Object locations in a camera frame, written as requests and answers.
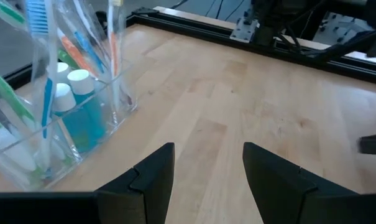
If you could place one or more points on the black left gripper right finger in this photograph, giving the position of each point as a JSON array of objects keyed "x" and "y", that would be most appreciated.
[{"x": 274, "y": 193}]

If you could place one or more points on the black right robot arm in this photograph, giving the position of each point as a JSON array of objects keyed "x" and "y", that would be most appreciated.
[{"x": 268, "y": 18}]

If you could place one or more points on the grey white toothbrush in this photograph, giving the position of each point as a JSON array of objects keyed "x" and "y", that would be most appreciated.
[{"x": 13, "y": 149}]

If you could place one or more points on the blue toothbrush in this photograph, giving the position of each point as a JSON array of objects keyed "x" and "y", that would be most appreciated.
[
  {"x": 88, "y": 49},
  {"x": 47, "y": 102}
]

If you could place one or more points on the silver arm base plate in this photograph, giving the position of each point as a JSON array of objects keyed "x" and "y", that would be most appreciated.
[{"x": 242, "y": 31}]

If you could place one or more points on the teal bottle with white cap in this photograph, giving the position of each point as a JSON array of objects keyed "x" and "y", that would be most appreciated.
[{"x": 63, "y": 98}]

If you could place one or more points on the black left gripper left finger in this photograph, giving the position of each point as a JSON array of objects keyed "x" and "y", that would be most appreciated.
[{"x": 156, "y": 186}]

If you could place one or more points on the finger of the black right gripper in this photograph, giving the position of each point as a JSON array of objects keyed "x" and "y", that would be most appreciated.
[{"x": 374, "y": 144}]

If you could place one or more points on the wrapped toothbrushes in holder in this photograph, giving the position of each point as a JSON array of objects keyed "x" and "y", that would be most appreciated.
[{"x": 66, "y": 161}]

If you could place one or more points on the black table edge frame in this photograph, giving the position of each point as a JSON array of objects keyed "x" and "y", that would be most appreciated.
[{"x": 206, "y": 31}]

